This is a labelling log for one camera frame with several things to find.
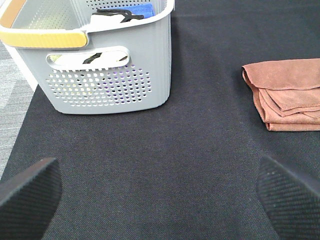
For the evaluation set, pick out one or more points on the grey perforated laundry basket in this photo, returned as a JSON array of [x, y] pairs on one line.
[[141, 82]]

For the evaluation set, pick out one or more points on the white black-striped cloth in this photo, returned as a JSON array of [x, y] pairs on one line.
[[101, 58]]

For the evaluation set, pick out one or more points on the blue cloth in basket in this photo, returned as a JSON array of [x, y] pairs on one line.
[[146, 10]]

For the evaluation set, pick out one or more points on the black table mat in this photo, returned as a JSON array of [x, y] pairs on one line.
[[186, 170]]

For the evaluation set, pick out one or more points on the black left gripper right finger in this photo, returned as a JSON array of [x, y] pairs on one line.
[[290, 198]]

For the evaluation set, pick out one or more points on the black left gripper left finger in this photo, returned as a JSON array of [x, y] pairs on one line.
[[29, 200]]

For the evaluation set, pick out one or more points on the yellow basket handle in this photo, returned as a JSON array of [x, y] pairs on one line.
[[35, 38]]

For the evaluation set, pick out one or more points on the brown towel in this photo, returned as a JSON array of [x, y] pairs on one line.
[[286, 93]]

